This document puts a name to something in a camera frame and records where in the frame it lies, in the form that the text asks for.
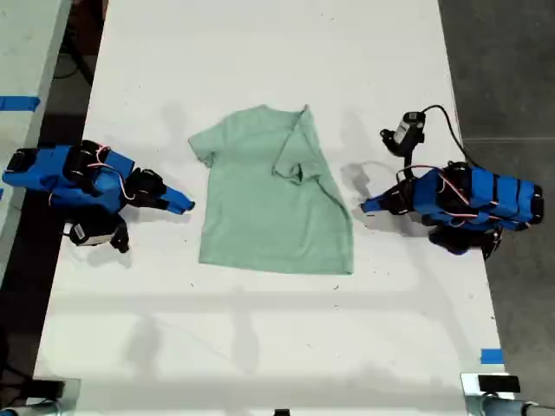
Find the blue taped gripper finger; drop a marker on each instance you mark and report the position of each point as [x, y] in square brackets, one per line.
[381, 198]
[379, 207]
[172, 207]
[178, 196]

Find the pale green T-shirt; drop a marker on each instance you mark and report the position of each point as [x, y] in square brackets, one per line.
[269, 216]

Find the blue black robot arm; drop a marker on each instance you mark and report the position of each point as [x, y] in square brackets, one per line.
[43, 169]
[498, 195]

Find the long blue tape strip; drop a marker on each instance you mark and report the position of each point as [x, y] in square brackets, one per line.
[19, 103]

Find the short blue tape strip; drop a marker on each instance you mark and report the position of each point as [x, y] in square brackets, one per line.
[492, 356]

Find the white side table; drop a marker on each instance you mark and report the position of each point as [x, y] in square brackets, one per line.
[24, 52]

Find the small black box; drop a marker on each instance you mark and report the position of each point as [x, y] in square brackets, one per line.
[48, 388]
[498, 383]

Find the small black edge clip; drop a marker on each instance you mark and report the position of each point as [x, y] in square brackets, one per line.
[282, 412]

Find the short black camera stalk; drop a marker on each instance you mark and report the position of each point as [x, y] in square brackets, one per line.
[120, 238]
[407, 151]

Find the black camera box white label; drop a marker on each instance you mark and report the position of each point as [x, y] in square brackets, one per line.
[409, 125]
[91, 234]

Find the white metal corner bracket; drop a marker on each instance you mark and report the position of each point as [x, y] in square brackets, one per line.
[470, 390]

